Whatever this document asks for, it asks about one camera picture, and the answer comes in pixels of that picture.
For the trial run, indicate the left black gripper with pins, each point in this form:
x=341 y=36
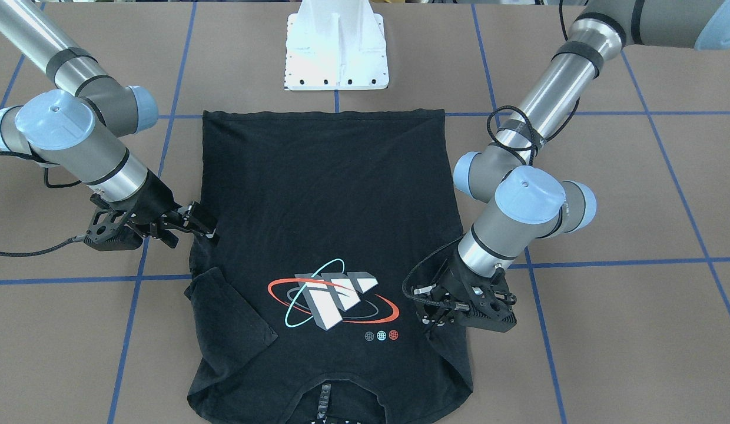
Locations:
x=457 y=275

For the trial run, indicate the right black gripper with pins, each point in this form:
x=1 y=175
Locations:
x=155 y=200

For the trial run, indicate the black graphic t-shirt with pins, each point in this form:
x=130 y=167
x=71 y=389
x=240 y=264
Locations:
x=298 y=306

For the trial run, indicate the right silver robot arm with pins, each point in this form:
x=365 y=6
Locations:
x=78 y=126

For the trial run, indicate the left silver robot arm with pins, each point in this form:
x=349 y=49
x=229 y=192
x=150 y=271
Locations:
x=524 y=203

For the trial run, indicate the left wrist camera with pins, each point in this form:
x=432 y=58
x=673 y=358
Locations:
x=490 y=304

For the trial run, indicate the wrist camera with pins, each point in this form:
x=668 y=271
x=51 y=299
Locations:
x=109 y=231
x=490 y=304

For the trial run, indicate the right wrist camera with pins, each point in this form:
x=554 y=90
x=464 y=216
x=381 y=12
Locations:
x=109 y=231

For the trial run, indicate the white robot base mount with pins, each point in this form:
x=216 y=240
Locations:
x=336 y=45

